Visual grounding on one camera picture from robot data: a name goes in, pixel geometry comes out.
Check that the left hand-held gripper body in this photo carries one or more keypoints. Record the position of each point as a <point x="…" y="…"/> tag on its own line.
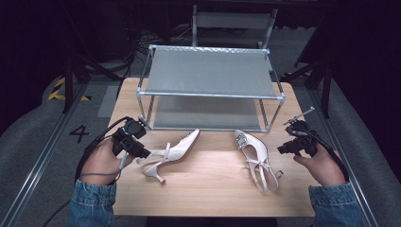
<point x="129" y="138"/>

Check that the black tripod stand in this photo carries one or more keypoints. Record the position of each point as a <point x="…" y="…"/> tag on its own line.
<point x="326" y="85"/>
<point x="67" y="88"/>

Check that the white slingback high-heel shoe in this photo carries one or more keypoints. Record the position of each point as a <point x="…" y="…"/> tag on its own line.
<point x="252" y="148"/>
<point x="178" y="149"/>

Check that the person's left hand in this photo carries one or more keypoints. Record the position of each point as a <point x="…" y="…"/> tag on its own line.
<point x="101" y="164"/>

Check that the grey metal shoe rack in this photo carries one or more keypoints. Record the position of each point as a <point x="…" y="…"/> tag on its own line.
<point x="209" y="74"/>

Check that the yellow black floor tape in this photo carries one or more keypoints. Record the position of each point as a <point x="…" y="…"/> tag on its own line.
<point x="56" y="94"/>

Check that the grey metal frame rack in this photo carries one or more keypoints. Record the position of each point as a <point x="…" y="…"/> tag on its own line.
<point x="233" y="20"/>

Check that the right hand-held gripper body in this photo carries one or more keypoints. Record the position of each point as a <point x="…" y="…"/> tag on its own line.
<point x="301" y="138"/>

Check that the metal floor rail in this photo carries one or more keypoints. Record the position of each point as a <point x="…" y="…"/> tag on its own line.
<point x="38" y="164"/>
<point x="343" y="167"/>

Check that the person's right hand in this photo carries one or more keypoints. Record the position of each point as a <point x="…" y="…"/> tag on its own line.
<point x="324" y="167"/>

